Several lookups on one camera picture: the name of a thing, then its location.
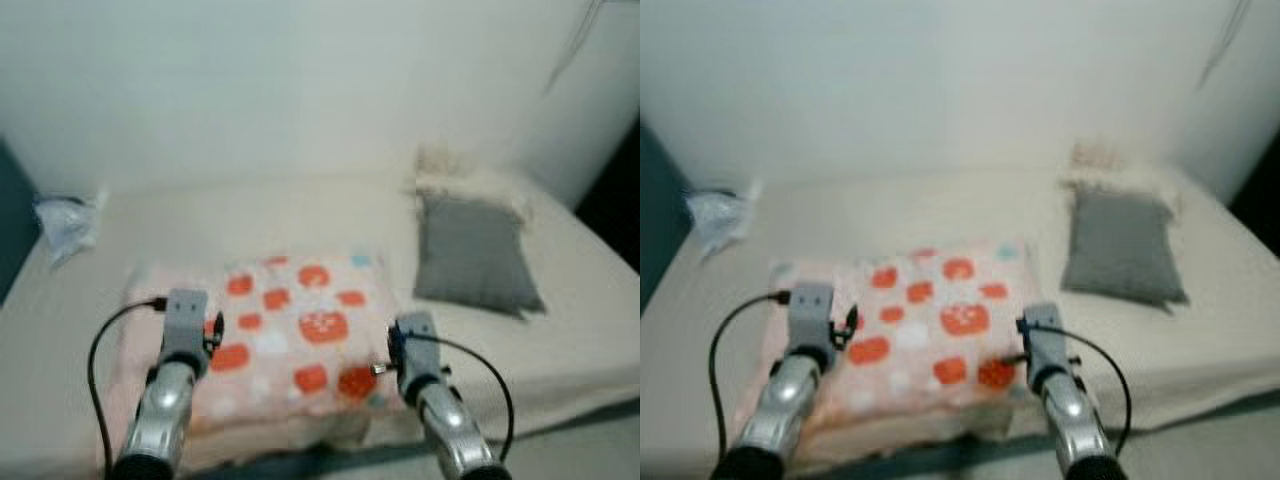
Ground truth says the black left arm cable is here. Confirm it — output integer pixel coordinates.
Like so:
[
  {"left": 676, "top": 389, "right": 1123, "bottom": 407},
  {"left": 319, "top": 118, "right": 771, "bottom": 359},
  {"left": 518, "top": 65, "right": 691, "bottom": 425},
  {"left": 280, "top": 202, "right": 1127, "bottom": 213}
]
[
  {"left": 709, "top": 290, "right": 793, "bottom": 456},
  {"left": 87, "top": 296, "right": 168, "bottom": 461}
]

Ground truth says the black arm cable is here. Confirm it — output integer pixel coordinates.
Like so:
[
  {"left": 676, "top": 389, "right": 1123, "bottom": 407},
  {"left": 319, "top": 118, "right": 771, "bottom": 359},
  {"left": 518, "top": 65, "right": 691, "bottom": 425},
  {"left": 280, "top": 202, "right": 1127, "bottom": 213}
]
[
  {"left": 87, "top": 296, "right": 168, "bottom": 461},
  {"left": 709, "top": 290, "right": 793, "bottom": 456},
  {"left": 425, "top": 333, "right": 516, "bottom": 466},
  {"left": 1055, "top": 322, "right": 1136, "bottom": 459}
]

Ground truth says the beige sheeted mattress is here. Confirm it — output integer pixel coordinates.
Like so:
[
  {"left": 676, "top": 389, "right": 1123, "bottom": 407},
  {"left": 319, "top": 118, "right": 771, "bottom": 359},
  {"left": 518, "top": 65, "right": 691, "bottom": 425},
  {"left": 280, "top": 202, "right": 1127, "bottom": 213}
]
[
  {"left": 640, "top": 165, "right": 1280, "bottom": 471},
  {"left": 0, "top": 175, "right": 641, "bottom": 471}
]

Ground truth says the white blue plastic bag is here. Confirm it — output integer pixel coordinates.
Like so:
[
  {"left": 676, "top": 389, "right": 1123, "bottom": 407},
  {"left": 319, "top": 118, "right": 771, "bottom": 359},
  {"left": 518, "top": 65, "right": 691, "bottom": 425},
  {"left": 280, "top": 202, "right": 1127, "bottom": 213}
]
[
  {"left": 35, "top": 185, "right": 109, "bottom": 269},
  {"left": 685, "top": 180, "right": 763, "bottom": 261}
]

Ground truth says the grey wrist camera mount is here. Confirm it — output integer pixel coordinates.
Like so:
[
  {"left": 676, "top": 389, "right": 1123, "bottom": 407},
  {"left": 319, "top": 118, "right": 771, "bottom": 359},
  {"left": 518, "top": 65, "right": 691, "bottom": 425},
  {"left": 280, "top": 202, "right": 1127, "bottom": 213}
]
[
  {"left": 393, "top": 310, "right": 446, "bottom": 386},
  {"left": 788, "top": 282, "right": 839, "bottom": 351},
  {"left": 1020, "top": 302, "right": 1069, "bottom": 376},
  {"left": 163, "top": 288, "right": 213, "bottom": 356}
]

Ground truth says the beige crumpled blanket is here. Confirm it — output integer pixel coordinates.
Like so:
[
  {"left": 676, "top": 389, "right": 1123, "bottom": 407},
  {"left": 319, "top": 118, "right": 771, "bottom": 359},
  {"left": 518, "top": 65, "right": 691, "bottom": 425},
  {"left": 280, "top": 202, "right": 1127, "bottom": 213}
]
[
  {"left": 1060, "top": 140, "right": 1181, "bottom": 211},
  {"left": 412, "top": 145, "right": 531, "bottom": 216}
]

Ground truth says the pink orange patterned pillow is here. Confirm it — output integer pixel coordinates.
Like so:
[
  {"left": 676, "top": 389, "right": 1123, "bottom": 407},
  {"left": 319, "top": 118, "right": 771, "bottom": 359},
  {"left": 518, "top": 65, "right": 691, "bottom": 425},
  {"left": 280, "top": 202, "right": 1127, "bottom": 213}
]
[
  {"left": 105, "top": 252, "right": 411, "bottom": 446},
  {"left": 735, "top": 240, "right": 1046, "bottom": 441}
]

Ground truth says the grey fabric pillow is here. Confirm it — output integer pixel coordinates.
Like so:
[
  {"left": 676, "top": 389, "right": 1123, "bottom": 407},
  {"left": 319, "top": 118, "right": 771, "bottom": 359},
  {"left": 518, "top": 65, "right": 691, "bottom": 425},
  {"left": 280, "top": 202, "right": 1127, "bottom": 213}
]
[
  {"left": 1060, "top": 185, "right": 1191, "bottom": 306},
  {"left": 413, "top": 192, "right": 546, "bottom": 319}
]

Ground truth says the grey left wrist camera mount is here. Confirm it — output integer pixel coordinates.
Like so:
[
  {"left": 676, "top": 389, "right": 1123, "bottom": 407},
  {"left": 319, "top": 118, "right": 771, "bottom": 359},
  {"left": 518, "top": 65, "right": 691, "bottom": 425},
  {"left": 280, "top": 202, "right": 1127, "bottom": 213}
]
[
  {"left": 163, "top": 288, "right": 213, "bottom": 356},
  {"left": 788, "top": 282, "right": 839, "bottom": 351}
]

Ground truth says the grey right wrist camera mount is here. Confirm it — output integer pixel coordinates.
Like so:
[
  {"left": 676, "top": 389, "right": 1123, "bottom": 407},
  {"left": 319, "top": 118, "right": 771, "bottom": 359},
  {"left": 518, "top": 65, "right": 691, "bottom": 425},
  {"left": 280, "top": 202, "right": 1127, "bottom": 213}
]
[
  {"left": 393, "top": 310, "right": 446, "bottom": 386},
  {"left": 1020, "top": 302, "right": 1069, "bottom": 376}
]

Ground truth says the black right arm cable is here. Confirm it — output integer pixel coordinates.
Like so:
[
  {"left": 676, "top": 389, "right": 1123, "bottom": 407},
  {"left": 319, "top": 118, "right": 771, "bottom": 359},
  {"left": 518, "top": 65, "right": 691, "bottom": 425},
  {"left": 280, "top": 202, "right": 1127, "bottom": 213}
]
[
  {"left": 425, "top": 333, "right": 516, "bottom": 466},
  {"left": 1055, "top": 322, "right": 1136, "bottom": 459}
]

